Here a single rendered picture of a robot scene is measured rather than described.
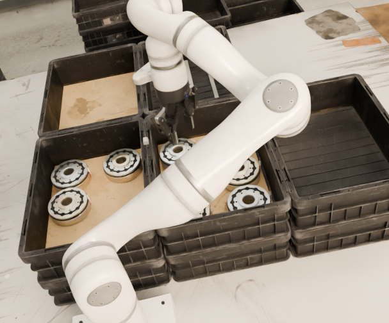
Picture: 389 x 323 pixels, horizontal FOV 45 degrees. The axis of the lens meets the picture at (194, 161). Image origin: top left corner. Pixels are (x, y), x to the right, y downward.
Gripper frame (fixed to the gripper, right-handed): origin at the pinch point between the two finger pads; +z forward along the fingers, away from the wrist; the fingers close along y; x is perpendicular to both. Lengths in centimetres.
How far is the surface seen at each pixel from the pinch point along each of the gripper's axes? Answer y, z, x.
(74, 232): -28.6, 17.3, 15.2
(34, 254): -40.6, 7.3, 10.2
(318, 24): 103, 29, 14
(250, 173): 7.1, 14.4, -13.7
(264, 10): 150, 57, 69
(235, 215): -10.3, 7.4, -21.1
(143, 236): -24.3, 8.3, -6.8
